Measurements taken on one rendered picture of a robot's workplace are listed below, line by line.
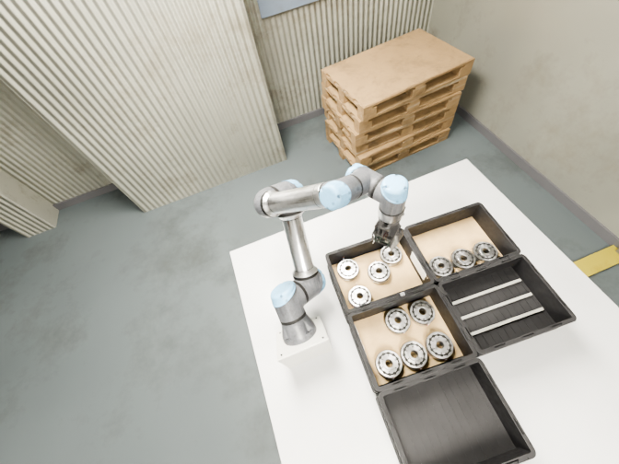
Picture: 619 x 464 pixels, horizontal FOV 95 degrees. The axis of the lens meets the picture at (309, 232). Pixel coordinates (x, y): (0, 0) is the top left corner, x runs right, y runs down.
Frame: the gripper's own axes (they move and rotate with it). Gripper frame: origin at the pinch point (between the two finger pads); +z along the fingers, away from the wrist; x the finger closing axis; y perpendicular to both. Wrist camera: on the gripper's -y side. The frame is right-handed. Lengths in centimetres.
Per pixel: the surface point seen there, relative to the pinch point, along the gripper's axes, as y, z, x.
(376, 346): 30.7, 32.0, 11.9
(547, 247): -58, 44, 66
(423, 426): 47, 32, 38
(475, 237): -39, 32, 32
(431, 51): -207, 38, -46
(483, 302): -8, 32, 44
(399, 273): -4.3, 31.9, 7.7
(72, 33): -28, -35, -214
